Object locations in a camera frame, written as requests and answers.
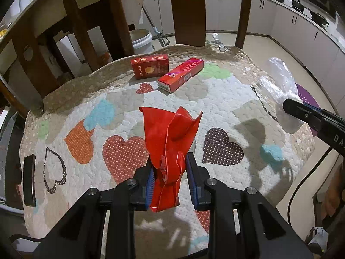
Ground brown jacket right forearm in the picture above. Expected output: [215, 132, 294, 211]
[321, 160, 344, 229]

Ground long red carton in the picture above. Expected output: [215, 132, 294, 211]
[157, 58, 204, 93]

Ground mop with blue clamp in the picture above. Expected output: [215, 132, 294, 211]
[142, 5, 170, 47]

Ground red box with gold emblem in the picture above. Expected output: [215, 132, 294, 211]
[130, 54, 169, 80]

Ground clear plastic bag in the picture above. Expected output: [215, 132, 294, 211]
[258, 57, 304, 134]

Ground black cable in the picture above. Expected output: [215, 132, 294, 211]
[286, 146, 333, 231]

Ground grey kitchen base cabinets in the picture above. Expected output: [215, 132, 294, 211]
[140, 0, 345, 95]

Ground red foil bag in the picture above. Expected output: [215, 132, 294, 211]
[139, 107, 203, 212]

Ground purple perforated basket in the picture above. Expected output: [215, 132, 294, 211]
[295, 82, 322, 138]

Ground white plastic bucket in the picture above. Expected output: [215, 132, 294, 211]
[130, 29, 153, 54]

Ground quilted heart pattern table cover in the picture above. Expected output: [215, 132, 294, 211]
[20, 45, 315, 238]

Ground dark wooden chair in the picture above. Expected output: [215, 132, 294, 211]
[171, 0, 251, 49]

